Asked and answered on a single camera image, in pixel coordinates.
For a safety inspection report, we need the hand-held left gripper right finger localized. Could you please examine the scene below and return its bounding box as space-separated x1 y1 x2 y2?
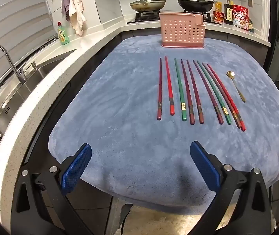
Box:
190 141 271 235

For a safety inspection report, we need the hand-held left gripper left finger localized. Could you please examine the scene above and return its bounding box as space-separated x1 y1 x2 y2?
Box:
11 143 92 235

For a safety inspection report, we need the brown chopstick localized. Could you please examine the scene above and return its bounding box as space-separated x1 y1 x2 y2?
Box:
202 63 242 129

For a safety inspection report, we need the green chopstick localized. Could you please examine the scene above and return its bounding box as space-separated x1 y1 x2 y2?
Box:
174 58 187 121
197 60 232 125

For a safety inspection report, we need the dark red chopstick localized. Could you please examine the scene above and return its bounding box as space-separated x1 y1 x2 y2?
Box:
193 60 224 125
157 58 163 121
186 60 205 124
181 59 195 125

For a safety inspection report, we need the pink perforated utensil holder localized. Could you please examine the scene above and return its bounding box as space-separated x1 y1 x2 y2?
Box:
159 12 205 49

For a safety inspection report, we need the beige fluffy rug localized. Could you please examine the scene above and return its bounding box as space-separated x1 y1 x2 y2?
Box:
127 204 218 235

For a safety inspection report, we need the blue plush blanket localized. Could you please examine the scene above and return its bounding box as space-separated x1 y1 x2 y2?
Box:
48 35 279 210

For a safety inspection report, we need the gold flower spoon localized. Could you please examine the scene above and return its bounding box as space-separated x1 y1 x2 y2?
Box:
226 70 246 102

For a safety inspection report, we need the stainless steel sink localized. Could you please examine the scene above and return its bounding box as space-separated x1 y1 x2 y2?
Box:
0 49 77 152

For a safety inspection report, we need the chrome kitchen faucet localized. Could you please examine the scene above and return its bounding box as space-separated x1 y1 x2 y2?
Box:
0 44 28 85

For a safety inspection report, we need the red cereal bag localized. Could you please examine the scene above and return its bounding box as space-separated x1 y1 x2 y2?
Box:
232 4 249 30

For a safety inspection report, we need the green dish soap bottle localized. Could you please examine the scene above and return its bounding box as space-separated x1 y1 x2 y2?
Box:
57 22 70 46

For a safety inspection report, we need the dark soy sauce bottle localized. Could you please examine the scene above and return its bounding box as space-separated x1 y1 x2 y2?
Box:
224 1 234 25

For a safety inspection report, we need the white hanging cloth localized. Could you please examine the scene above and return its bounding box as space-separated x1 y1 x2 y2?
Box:
69 0 85 36

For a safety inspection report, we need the white window blind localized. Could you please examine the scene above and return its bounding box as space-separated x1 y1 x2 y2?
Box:
0 0 57 61

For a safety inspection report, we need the black gas stove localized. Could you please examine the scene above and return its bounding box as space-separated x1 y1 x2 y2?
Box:
127 10 223 25

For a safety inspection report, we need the black wok with lid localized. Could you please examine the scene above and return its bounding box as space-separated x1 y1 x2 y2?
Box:
178 0 218 13

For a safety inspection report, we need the purple hanging cloth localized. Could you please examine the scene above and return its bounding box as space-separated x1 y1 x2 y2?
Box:
61 0 72 22

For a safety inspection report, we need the beige wok with lid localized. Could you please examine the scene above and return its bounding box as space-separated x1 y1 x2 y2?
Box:
129 0 167 13

